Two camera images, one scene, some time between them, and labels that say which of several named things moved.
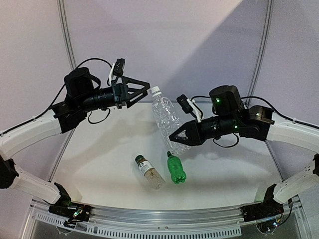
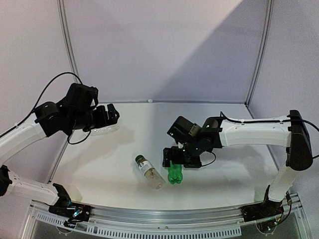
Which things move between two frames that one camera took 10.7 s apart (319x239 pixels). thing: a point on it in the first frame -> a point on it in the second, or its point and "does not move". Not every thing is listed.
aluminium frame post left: (62, 13) does not move
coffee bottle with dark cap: (150, 173) does not move
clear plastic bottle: (168, 120) -> (104, 130)
